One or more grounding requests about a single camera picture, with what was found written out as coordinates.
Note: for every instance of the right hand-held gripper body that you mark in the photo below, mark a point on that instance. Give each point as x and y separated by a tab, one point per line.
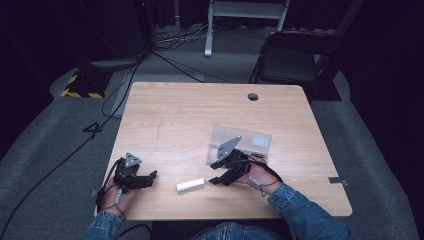
237	161

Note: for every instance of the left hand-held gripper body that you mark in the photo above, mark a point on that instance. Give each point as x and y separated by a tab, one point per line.
124	171

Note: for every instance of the clear plastic pencil case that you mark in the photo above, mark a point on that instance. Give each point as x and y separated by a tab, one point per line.
256	141

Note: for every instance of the white eraser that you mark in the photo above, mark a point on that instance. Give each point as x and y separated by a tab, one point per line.
190	184

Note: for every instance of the person's right hand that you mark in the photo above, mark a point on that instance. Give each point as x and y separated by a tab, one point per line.
263	176

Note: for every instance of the person's left hand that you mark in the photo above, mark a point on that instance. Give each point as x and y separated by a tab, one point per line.
113	201

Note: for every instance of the grey tape piece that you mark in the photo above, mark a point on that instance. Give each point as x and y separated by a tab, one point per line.
337	181
94	192

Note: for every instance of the person's legs in jeans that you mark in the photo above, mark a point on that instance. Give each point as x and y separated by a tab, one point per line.
233	232

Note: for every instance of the yellow black striped base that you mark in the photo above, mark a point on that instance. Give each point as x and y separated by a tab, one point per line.
85	85

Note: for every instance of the black folding chair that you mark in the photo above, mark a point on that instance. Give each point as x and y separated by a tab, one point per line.
290	61

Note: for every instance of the dark equipment cabinet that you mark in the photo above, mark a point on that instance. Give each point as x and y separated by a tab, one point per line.
130	26

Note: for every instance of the white metal stand frame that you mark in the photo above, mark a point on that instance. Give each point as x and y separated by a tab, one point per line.
209	33

